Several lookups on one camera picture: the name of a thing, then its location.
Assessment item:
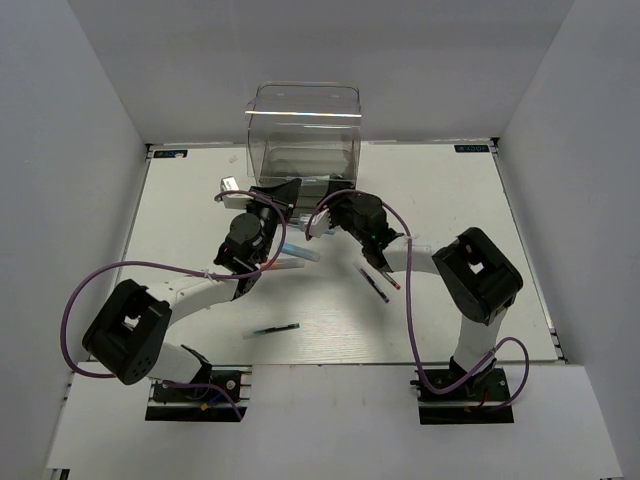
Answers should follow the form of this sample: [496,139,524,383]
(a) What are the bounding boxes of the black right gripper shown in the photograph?
[320,171,371,245]

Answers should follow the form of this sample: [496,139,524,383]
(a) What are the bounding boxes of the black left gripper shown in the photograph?
[245,178,302,265]

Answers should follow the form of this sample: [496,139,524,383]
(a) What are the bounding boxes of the blue cap highlighter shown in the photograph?
[281,243,321,262]

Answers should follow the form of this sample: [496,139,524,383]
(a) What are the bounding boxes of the clear acrylic drawer organizer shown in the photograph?
[245,82,362,218]

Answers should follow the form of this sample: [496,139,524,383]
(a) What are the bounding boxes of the orange cap highlighter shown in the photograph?
[265,257,306,270]

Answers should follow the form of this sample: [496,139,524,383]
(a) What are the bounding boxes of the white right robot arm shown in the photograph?
[305,181,523,399]

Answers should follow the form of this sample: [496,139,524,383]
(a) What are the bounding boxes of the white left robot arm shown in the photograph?
[82,178,302,399]

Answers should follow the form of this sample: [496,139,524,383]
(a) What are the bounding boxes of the purple ink pen refill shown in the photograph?
[353,262,390,304]

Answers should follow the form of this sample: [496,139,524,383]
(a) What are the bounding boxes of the red ink pen refill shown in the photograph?
[378,269,401,290]

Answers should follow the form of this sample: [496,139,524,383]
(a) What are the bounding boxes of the green ink pen refill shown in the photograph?
[242,323,300,340]

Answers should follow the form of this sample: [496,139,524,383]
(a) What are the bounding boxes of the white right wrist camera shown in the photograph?
[304,209,331,241]

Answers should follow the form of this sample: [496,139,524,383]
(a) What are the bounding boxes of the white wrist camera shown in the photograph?
[304,209,331,241]
[215,176,251,210]

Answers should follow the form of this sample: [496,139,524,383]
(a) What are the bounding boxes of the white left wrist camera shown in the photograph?
[215,176,251,210]

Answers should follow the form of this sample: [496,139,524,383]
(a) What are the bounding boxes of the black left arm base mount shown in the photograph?
[145,366,252,423]

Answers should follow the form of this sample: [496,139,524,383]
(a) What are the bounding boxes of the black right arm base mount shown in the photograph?
[410,368,514,426]

